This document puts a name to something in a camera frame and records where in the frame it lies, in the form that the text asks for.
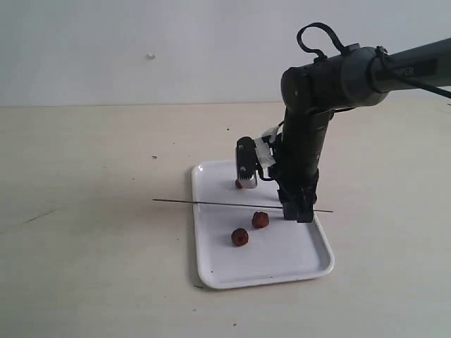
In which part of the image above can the white rectangular plastic tray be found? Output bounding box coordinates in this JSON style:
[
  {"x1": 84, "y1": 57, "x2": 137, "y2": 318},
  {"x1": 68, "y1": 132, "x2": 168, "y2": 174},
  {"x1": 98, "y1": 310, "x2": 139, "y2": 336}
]
[{"x1": 191, "y1": 161, "x2": 335, "y2": 289}]

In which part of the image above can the thin metal skewer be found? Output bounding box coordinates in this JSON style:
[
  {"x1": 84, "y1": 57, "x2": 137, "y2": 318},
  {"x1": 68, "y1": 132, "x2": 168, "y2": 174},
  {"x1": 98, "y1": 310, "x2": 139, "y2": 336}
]
[{"x1": 152, "y1": 199, "x2": 334, "y2": 213}]

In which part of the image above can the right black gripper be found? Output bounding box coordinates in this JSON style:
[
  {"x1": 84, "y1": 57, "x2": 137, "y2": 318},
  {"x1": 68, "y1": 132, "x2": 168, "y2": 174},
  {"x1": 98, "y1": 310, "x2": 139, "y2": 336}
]
[{"x1": 268, "y1": 135, "x2": 320, "y2": 223}]

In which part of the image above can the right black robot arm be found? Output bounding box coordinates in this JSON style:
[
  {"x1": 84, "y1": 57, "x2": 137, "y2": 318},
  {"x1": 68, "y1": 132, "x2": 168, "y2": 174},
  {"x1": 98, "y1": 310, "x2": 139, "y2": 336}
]
[{"x1": 269, "y1": 39, "x2": 450, "y2": 223}]

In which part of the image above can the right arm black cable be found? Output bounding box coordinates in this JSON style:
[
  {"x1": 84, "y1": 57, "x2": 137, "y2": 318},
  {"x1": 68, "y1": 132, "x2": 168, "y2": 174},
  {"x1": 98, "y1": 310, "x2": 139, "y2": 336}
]
[{"x1": 296, "y1": 22, "x2": 451, "y2": 99}]

